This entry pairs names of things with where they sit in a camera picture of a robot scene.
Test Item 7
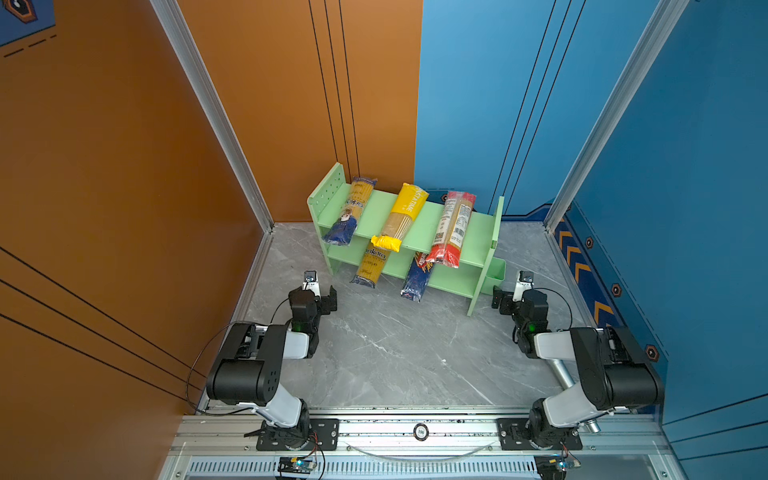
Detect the Ankara yellow blue spaghetti bag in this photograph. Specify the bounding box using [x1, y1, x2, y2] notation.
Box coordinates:
[351, 243, 391, 288]

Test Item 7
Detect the blue and yellow spaghetti bag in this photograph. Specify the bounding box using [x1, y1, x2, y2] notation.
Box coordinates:
[323, 177, 377, 246]

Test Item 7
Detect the blue Barilla spaghetti box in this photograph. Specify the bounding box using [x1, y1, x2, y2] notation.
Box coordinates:
[400, 252, 434, 302]

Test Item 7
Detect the red spaghetti bag white label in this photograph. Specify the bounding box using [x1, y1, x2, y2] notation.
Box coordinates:
[426, 191, 476, 268]

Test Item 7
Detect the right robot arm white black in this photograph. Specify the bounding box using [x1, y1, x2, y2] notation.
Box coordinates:
[492, 287, 664, 449]

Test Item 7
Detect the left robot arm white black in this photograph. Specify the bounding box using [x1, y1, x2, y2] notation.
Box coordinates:
[206, 284, 338, 451]

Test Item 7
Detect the green cup on shelf side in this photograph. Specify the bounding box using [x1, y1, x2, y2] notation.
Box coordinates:
[481, 257, 506, 295]

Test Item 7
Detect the green two-tier shelf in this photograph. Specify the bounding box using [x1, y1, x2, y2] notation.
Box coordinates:
[307, 163, 505, 315]

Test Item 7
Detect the right circuit board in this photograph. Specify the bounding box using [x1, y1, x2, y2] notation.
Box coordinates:
[534, 456, 582, 480]

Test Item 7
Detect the left green circuit board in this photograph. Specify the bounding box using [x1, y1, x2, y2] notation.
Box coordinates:
[277, 457, 321, 479]

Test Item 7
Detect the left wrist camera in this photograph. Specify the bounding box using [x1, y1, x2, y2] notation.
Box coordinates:
[302, 270, 321, 298]

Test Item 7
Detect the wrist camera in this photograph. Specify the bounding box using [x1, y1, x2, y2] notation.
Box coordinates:
[513, 270, 534, 302]
[302, 270, 321, 298]

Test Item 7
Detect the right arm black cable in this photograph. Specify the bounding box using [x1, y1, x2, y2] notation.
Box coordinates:
[533, 286, 574, 331]

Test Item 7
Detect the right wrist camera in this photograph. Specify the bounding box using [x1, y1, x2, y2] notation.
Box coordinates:
[513, 270, 534, 302]

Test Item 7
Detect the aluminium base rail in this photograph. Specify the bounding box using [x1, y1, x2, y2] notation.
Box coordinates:
[160, 407, 684, 479]

